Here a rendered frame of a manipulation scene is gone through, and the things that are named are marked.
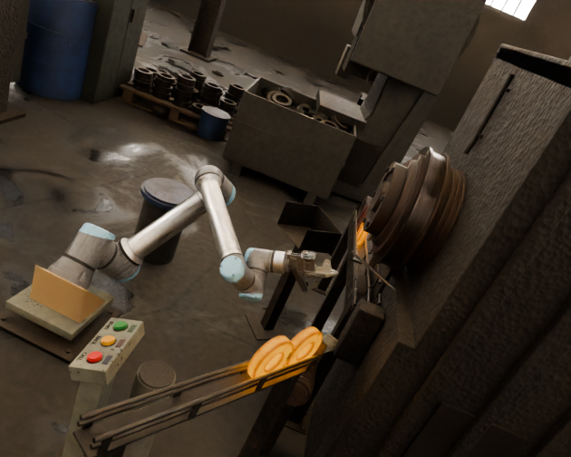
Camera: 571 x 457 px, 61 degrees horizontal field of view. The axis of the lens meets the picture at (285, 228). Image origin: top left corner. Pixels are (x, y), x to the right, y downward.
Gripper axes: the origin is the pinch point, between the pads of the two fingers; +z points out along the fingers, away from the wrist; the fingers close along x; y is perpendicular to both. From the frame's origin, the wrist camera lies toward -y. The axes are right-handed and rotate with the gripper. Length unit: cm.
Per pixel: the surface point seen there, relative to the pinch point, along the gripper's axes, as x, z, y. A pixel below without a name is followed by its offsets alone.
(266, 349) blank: -63, -15, 8
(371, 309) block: -23.0, 14.9, 0.7
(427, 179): -14, 27, 48
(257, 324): 48, -41, -65
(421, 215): -19.5, 26.7, 37.2
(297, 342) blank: -51, -7, 3
